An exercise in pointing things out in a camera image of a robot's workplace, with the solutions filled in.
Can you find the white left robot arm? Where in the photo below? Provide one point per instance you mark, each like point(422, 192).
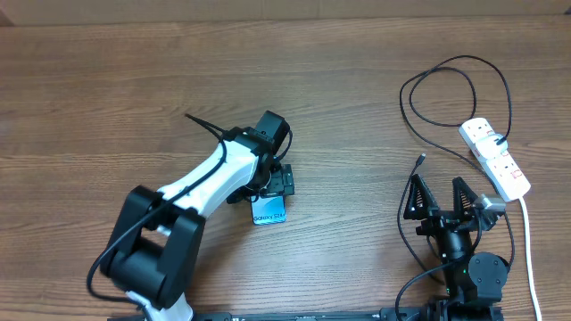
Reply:
point(150, 257)

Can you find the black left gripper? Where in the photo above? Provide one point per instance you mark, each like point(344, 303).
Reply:
point(279, 181)

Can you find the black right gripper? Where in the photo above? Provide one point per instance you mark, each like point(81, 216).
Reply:
point(439, 218)

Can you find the white power strip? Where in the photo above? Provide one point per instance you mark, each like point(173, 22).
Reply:
point(504, 172)

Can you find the Samsung Galaxy smartphone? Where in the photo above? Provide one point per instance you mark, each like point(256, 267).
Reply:
point(266, 211)

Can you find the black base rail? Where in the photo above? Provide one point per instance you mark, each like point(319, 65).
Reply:
point(384, 314)

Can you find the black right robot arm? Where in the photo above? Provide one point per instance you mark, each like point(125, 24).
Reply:
point(473, 280)

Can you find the white charger plug adapter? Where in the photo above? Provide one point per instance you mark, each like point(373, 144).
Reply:
point(490, 147)

